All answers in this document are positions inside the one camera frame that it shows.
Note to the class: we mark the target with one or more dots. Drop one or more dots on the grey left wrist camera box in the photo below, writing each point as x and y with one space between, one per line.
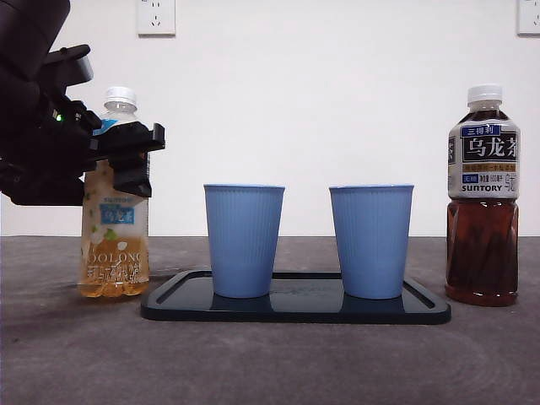
78 69

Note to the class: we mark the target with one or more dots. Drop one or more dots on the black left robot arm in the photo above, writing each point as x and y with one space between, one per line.
25 126

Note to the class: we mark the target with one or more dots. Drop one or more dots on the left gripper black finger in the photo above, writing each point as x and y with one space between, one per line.
133 175

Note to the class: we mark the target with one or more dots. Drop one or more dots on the dark oolong tea bottle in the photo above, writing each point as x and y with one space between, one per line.
483 253

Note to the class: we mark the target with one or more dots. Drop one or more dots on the jasmine oolong tea bottle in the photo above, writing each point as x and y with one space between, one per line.
114 261

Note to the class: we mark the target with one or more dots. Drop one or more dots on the dark teal rectangular tray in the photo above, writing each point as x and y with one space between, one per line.
304 310

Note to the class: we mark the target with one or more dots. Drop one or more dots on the blue ribbed plastic cup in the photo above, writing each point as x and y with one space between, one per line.
242 244
371 244

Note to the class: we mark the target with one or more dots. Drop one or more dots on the white wall socket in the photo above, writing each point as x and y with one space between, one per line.
529 17
156 19

